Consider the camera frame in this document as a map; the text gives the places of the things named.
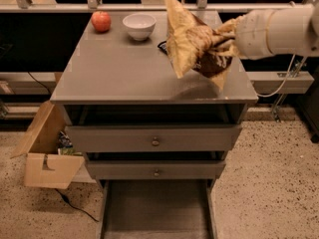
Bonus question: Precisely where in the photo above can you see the brass middle drawer knob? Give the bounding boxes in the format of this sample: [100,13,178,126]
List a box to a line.
[154,169,160,178]

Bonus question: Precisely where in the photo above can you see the red apple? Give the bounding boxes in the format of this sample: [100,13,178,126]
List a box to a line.
[91,11,111,33]

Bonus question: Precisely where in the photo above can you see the black floor cable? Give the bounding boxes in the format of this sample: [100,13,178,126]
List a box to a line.
[54,188,100,223]

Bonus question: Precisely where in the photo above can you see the grey wooden drawer cabinet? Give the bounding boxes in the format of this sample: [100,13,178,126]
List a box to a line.
[50,10,259,239]

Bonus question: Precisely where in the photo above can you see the brass drawer knob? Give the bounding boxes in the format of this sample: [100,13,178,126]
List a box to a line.
[152,137,160,146]
[154,169,160,178]

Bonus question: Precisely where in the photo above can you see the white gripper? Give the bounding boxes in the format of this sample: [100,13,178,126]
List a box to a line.
[217,10,274,60]

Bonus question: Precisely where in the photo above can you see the dark blue snack bar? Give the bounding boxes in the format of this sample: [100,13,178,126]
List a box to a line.
[158,41,167,54]

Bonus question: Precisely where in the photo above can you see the grey middle drawer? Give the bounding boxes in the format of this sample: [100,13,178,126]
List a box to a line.
[86,160,225,180]

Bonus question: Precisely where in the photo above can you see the white ceramic bowl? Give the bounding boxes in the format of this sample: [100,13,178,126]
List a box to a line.
[123,13,157,41]

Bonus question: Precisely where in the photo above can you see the metal railing bar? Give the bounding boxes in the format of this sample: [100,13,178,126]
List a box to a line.
[0,2,307,13]

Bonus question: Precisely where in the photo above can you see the brass top drawer knob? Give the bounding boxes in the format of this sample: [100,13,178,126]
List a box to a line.
[152,137,160,146]

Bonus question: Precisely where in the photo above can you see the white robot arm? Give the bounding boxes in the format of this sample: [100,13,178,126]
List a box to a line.
[216,5,319,60]

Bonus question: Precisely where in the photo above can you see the white hanging cable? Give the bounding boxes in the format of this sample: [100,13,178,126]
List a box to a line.
[255,1,300,99]

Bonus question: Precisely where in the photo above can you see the open cardboard box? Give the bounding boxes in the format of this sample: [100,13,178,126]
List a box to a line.
[11,101,91,189]

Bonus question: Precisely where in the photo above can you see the packets inside cardboard box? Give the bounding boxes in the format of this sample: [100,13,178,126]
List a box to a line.
[58,131,82,156]

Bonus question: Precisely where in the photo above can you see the grey top drawer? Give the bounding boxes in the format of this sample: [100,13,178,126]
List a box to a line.
[66,124,242,152]

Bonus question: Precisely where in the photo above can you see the brown sea salt chip bag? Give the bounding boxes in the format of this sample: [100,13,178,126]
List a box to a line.
[164,0,235,90]

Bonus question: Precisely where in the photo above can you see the grey open bottom drawer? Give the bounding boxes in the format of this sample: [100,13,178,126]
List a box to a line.
[96,180,218,239]

